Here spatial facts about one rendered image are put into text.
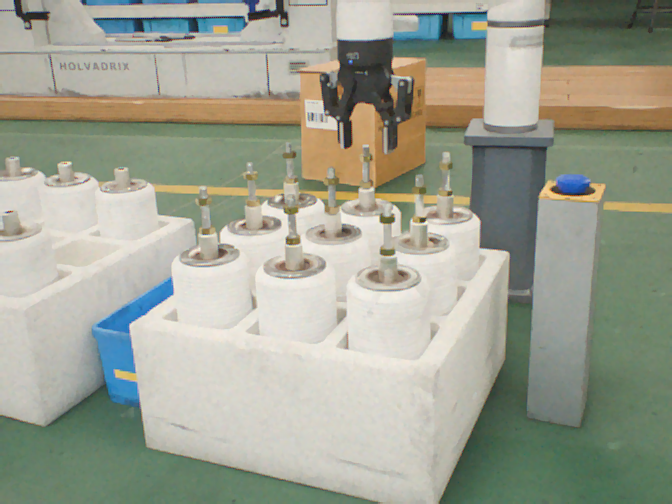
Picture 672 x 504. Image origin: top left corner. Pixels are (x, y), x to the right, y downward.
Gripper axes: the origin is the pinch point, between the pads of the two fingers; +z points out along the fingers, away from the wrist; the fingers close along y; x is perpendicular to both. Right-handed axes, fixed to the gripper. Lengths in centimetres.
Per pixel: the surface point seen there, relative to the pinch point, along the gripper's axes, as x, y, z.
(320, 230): -11.8, -0.5, 9.5
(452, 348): -20.6, 23.1, 16.9
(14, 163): -12, -64, 8
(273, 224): -12.9, -7.5, 9.5
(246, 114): 135, -134, 34
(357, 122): 83, -53, 19
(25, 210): -14, -61, 15
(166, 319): -30.1, -12.1, 17.5
